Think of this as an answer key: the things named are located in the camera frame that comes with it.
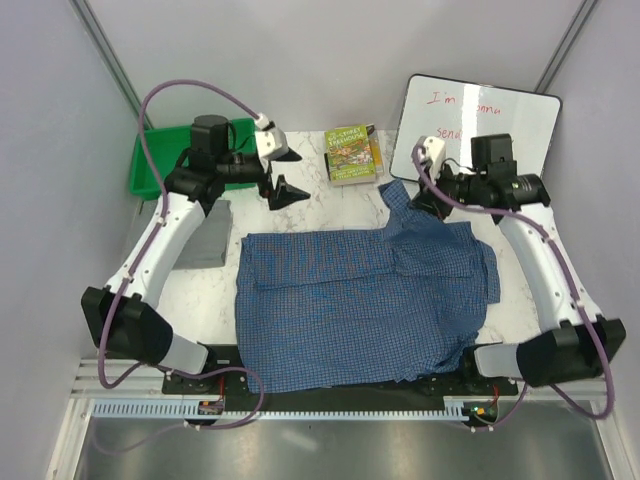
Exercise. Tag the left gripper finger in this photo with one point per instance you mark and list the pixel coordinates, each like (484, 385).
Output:
(285, 154)
(283, 194)

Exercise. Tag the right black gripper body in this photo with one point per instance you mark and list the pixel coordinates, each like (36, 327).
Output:
(448, 191)

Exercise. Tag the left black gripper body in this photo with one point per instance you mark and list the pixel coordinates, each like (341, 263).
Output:
(239, 169)

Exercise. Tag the blue plaid long sleeve shirt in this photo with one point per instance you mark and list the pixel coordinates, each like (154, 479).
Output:
(329, 308)

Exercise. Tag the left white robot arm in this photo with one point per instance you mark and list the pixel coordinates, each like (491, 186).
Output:
(122, 316)

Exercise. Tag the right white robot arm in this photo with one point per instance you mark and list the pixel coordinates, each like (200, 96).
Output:
(576, 341)

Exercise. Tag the green treehouse book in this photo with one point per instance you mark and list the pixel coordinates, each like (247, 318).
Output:
(353, 155)

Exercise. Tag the green plastic tray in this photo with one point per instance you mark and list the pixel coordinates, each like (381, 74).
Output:
(165, 146)

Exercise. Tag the white whiteboard with red writing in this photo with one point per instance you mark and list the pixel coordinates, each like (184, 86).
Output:
(456, 111)

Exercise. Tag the folded grey shirt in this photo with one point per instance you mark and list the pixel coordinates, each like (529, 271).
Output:
(207, 247)

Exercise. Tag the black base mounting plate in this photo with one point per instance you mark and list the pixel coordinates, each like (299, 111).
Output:
(423, 397)

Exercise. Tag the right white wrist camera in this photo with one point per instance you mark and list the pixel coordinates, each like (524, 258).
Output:
(431, 154)

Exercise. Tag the left light blue cable duct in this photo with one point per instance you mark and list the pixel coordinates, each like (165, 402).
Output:
(157, 408)

